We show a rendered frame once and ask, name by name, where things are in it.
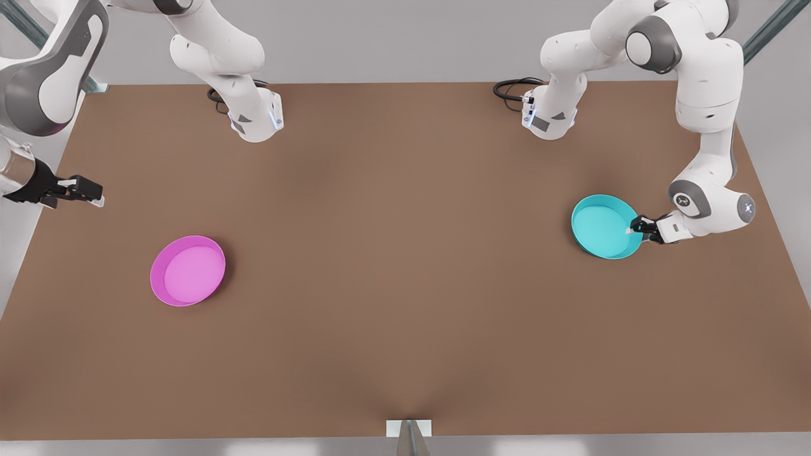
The pink plate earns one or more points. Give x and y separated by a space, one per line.
188 272

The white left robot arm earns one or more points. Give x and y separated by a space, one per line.
706 82

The blue plate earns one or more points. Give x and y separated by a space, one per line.
599 228

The silver frame post with foot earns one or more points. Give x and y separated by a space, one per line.
409 434

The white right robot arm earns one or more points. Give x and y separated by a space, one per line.
218 60

